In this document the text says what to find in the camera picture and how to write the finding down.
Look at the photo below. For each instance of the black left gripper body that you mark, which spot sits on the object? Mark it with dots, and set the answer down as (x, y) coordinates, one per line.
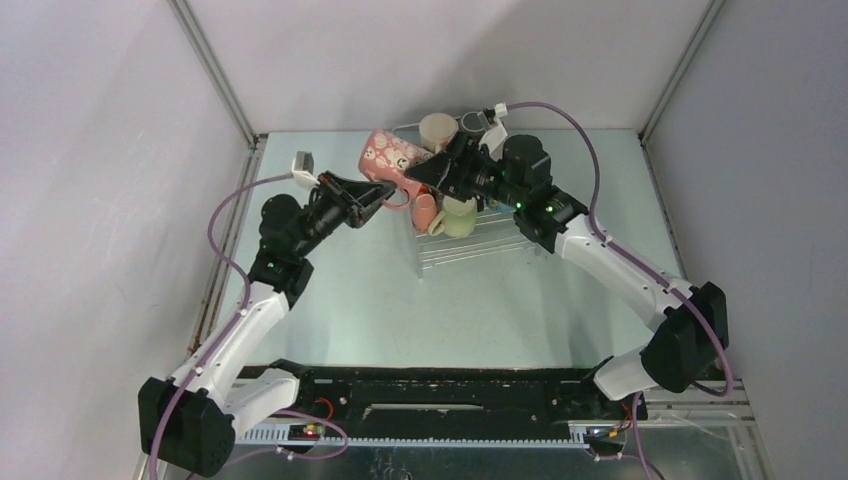
(325, 215)

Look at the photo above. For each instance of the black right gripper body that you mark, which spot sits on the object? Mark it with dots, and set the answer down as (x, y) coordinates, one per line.
(484, 179)

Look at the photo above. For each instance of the pink patterned mug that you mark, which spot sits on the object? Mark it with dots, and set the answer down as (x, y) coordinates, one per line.
(385, 157)

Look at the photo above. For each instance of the light green mug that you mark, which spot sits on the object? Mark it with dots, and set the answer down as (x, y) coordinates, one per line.
(455, 219)

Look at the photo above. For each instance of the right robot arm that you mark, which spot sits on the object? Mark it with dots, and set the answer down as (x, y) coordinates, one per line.
(688, 323)

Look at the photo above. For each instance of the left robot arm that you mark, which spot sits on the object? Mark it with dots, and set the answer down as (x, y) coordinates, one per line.
(193, 418)

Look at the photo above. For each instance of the clear acrylic dish rack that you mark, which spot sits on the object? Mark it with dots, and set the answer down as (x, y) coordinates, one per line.
(494, 232)

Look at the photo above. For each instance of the small salmon pink mug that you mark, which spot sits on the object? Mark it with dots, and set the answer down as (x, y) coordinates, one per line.
(424, 211)

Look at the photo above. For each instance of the cream beige mug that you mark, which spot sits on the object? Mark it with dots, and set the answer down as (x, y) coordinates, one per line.
(436, 130)

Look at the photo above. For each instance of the dark grey mug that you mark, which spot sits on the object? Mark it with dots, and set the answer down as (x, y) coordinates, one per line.
(474, 122)

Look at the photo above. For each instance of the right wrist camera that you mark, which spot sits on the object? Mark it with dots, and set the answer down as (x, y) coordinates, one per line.
(494, 133)

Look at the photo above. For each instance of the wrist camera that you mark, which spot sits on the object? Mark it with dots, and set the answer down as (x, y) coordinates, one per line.
(494, 133)
(302, 170)

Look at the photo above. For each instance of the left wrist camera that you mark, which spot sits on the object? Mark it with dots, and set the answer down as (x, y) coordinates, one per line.
(302, 170)

